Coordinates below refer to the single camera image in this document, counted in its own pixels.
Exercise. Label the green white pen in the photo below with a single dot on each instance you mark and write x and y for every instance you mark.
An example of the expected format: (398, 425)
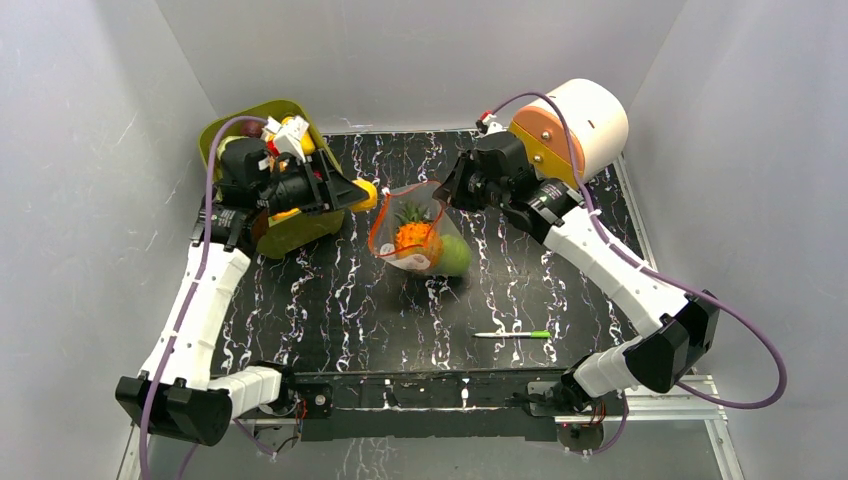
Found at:
(513, 335)

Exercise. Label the green cabbage toy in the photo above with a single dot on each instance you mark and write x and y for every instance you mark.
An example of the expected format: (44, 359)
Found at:
(455, 258)

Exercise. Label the olive green plastic bin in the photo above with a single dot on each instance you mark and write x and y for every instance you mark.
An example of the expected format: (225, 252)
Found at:
(284, 233)

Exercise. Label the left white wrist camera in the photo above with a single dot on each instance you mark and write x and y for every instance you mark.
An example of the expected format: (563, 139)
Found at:
(271, 130)

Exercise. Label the white orange yellow drawer box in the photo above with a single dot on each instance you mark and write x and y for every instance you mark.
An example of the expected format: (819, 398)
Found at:
(597, 131)

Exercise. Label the white green cauliflower toy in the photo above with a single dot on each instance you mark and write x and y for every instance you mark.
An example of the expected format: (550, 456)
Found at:
(224, 142)

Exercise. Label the clear zip bag orange zipper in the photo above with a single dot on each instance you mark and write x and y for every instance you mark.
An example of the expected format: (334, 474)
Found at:
(381, 235)

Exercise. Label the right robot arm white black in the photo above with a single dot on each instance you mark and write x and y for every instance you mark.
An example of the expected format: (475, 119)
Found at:
(673, 328)

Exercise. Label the yellow squash toy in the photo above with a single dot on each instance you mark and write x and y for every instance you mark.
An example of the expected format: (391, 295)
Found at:
(294, 137)

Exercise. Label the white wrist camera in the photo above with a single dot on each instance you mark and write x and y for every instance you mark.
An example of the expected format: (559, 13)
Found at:
(488, 124)
(271, 130)

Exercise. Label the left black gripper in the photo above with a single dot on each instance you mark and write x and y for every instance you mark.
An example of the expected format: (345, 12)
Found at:
(338, 190)

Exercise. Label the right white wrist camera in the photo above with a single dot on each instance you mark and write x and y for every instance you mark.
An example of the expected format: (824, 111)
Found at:
(488, 124)

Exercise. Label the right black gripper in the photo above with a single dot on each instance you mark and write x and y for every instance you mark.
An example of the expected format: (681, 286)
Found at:
(468, 183)

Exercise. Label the orange pineapple toy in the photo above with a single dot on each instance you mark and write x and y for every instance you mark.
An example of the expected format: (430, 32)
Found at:
(416, 234)

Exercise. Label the dark purple round fruit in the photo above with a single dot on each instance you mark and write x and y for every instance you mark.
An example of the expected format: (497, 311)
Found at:
(252, 128)

